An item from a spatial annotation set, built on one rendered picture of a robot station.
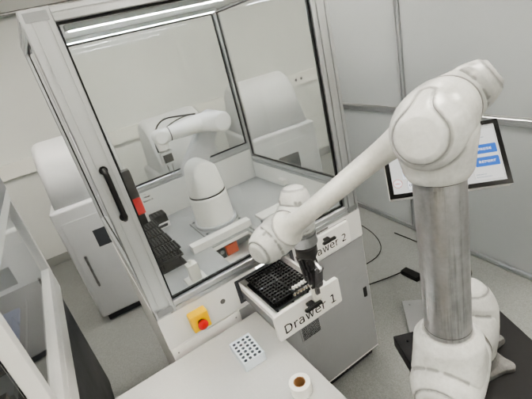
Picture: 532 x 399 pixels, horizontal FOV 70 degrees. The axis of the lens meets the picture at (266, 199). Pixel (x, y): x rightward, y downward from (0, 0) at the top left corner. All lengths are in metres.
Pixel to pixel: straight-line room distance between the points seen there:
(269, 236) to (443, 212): 0.46
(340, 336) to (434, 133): 1.58
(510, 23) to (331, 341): 1.87
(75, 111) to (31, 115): 3.25
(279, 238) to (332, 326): 1.07
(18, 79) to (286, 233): 3.77
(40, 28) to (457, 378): 1.33
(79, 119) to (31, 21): 0.27
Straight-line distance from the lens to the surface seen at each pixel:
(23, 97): 4.48
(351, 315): 2.10
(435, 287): 0.89
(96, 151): 1.26
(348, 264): 1.93
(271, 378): 1.40
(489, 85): 0.87
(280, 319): 1.36
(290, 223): 1.01
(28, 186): 4.61
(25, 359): 1.21
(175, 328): 1.55
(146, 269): 1.40
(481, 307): 1.14
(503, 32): 2.51
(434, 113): 0.68
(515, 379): 1.33
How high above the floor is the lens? 1.80
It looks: 24 degrees down
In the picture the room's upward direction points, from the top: 15 degrees counter-clockwise
